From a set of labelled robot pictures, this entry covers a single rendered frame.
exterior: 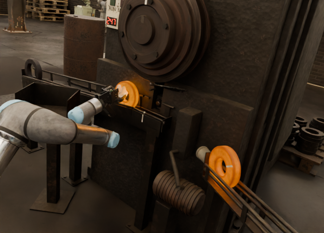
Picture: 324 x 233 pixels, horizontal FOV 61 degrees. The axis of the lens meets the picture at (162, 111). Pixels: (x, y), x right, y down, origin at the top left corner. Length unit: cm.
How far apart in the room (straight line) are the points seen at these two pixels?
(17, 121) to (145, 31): 60
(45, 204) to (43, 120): 99
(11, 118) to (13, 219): 92
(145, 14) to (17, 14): 710
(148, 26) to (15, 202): 133
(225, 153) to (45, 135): 62
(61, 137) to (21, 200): 102
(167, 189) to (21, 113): 65
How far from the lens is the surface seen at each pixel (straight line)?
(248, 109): 122
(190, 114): 123
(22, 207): 192
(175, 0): 121
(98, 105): 134
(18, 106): 105
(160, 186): 125
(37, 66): 215
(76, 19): 409
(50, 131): 98
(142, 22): 122
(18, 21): 825
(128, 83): 147
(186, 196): 120
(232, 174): 101
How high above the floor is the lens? 124
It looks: 21 degrees down
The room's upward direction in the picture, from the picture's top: 9 degrees clockwise
